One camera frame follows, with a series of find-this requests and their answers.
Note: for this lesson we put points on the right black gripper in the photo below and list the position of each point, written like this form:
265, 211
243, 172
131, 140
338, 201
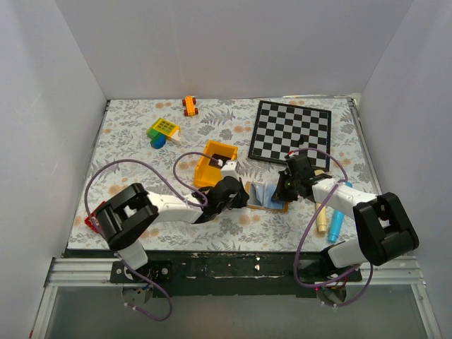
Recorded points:
280, 195

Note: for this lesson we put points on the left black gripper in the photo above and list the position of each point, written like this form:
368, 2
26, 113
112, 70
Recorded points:
242, 198

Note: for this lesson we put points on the dark credit card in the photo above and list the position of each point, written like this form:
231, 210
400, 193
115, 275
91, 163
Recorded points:
223, 158
255, 199

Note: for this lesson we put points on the tan leather card holder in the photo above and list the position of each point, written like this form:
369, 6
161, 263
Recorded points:
267, 191

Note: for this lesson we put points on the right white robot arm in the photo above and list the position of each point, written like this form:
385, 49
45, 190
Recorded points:
384, 230

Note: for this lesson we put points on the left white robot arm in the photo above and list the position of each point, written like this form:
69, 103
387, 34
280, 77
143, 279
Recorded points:
125, 217

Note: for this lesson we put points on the yellow plastic bin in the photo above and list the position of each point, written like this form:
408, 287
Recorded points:
207, 173

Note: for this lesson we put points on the beige toy microphone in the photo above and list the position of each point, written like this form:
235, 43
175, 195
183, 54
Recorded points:
321, 220

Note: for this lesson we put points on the blue toy microphone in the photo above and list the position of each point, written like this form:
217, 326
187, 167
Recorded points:
337, 221

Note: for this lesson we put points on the black white chessboard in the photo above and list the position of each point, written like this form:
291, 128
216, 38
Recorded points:
278, 127

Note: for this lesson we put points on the floral table mat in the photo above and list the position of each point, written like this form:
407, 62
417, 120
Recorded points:
123, 155

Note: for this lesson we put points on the yellow green toy block house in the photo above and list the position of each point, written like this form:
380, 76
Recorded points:
161, 131

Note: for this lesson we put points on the orange toy car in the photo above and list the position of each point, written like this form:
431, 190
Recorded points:
190, 108

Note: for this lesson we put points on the red toy block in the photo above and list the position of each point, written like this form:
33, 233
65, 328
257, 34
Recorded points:
91, 220

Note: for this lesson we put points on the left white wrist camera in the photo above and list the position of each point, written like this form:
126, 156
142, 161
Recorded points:
229, 170

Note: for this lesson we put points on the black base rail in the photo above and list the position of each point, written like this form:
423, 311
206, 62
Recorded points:
191, 273

